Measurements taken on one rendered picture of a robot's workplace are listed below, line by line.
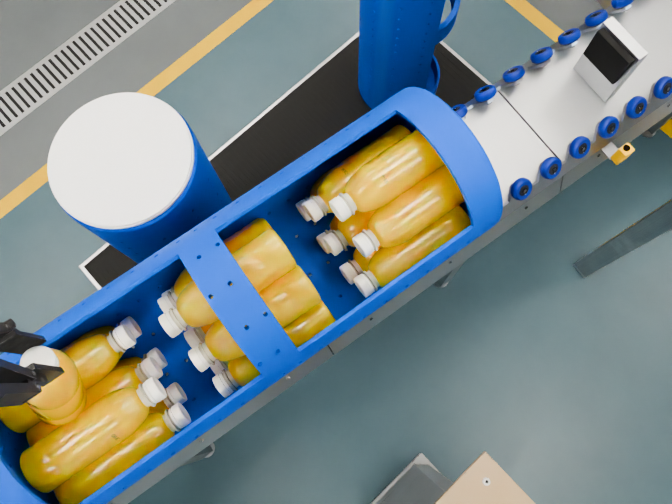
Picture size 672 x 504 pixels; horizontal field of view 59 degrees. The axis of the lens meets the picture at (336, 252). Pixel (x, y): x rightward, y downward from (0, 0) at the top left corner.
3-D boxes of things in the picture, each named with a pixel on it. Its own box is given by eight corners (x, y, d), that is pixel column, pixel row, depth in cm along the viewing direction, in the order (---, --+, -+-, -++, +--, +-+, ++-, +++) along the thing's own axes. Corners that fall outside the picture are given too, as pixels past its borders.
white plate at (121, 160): (218, 121, 112) (219, 124, 113) (92, 72, 116) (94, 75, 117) (149, 250, 106) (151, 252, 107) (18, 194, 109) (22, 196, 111)
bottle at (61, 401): (53, 369, 91) (30, 325, 73) (97, 390, 91) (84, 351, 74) (23, 413, 87) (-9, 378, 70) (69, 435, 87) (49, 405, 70)
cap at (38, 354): (35, 344, 73) (32, 339, 71) (64, 357, 73) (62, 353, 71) (15, 372, 71) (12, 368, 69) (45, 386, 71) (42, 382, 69)
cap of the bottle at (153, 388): (140, 378, 91) (150, 371, 91) (154, 391, 94) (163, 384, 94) (145, 395, 88) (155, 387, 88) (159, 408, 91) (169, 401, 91)
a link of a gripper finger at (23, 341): (-8, 350, 65) (-11, 345, 65) (25, 355, 72) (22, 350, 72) (16, 334, 65) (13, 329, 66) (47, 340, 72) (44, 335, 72)
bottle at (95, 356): (31, 431, 95) (139, 357, 98) (9, 438, 88) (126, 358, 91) (8, 393, 96) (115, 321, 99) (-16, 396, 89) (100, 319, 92)
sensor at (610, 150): (626, 159, 123) (637, 149, 118) (615, 166, 123) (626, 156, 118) (601, 131, 125) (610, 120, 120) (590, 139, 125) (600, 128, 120)
